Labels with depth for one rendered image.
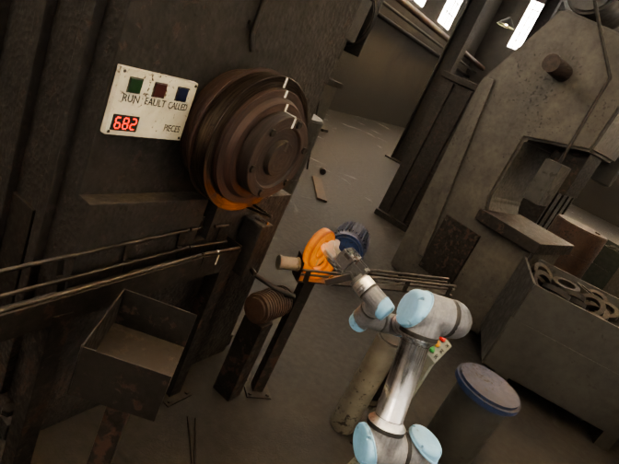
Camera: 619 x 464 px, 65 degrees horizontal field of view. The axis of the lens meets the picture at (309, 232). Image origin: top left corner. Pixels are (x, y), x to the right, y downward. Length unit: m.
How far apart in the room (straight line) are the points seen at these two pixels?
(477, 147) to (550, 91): 0.63
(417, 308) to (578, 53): 2.91
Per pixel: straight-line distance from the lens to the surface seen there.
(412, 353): 1.47
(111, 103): 1.37
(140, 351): 1.39
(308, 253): 1.77
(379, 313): 1.72
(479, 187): 4.06
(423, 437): 1.62
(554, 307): 3.35
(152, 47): 1.41
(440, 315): 1.45
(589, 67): 3.98
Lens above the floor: 1.48
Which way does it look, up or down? 20 degrees down
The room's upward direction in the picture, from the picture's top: 25 degrees clockwise
